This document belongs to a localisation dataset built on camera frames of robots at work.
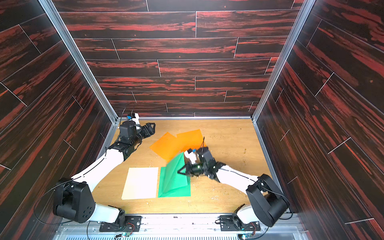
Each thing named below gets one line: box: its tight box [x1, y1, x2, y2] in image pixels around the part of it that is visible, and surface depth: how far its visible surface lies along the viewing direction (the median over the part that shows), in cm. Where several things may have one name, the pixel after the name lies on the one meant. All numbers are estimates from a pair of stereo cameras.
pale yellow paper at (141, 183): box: [121, 167, 159, 200], surface depth 88 cm
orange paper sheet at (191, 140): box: [176, 129, 206, 153], surface depth 112 cm
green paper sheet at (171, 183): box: [158, 152, 191, 198], surface depth 84 cm
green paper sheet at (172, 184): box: [158, 166, 192, 198], surface depth 84 cm
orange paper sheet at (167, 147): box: [149, 132, 184, 162], surface depth 109 cm
